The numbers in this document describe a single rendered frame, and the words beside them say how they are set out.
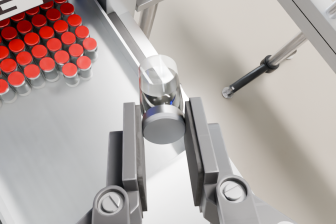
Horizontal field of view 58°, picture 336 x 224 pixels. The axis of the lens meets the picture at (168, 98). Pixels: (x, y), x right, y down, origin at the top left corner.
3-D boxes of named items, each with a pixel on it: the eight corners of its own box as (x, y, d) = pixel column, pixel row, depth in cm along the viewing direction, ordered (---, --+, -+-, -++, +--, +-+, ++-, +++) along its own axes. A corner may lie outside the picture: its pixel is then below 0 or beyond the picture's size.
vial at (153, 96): (139, 84, 18) (142, 143, 15) (136, 54, 16) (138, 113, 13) (176, 81, 18) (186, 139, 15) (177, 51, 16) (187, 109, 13)
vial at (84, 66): (75, 71, 48) (73, 59, 44) (88, 65, 49) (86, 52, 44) (83, 83, 48) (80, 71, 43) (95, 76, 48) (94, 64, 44)
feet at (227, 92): (218, 89, 151) (228, 79, 138) (286, 46, 167) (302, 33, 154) (227, 102, 150) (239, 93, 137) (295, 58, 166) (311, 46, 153)
